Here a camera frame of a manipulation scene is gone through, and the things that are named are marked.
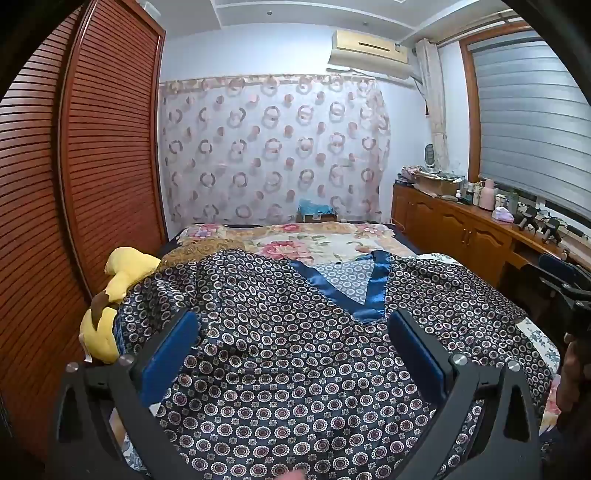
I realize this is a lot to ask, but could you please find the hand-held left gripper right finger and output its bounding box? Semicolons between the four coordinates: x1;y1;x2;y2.
387;308;543;480

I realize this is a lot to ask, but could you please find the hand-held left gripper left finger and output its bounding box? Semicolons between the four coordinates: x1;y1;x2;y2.
46;308;218;480

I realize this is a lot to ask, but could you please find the navy patterned satin top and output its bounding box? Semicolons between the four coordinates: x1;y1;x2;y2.
108;249;555;480

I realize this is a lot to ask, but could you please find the person's right hand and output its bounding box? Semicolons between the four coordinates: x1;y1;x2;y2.
563;339;591;386

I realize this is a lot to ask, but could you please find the dark blue chair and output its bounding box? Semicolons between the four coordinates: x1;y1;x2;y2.
538;253;583;278

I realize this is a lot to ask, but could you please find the blue floral bed sheet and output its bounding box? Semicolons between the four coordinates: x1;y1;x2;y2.
108;253;561;480

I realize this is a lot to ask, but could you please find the yellow plush toy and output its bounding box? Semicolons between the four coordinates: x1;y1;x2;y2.
79;247;162;365

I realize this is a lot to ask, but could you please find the golden patterned cloth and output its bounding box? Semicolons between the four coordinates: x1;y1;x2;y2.
159;237;252;269

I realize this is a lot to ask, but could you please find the wooden cabinet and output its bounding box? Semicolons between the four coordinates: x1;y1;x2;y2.
392;182;591;289

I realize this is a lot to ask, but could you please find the pink floral blanket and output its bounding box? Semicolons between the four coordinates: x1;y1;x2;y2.
159;222;419;268

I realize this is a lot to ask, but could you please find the cardboard box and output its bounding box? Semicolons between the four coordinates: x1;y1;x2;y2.
413;174;462;197

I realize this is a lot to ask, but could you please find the blue box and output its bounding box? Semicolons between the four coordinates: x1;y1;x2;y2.
297;199;338;223

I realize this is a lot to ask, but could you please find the grey window blind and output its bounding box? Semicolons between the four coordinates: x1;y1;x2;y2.
471;39;591;222

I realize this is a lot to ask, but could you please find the wooden louvered wardrobe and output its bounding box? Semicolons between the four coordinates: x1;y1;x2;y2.
0;0;168;462

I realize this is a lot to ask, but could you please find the beige tied curtain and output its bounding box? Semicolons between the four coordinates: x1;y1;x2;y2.
414;38;451;169

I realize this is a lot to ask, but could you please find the beige air conditioner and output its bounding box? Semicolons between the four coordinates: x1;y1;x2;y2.
327;29;415;84

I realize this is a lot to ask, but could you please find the wooden window frame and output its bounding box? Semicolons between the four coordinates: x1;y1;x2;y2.
458;21;591;241

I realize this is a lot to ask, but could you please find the ring patterned sheer curtain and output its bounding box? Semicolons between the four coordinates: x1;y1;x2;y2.
158;74;392;226

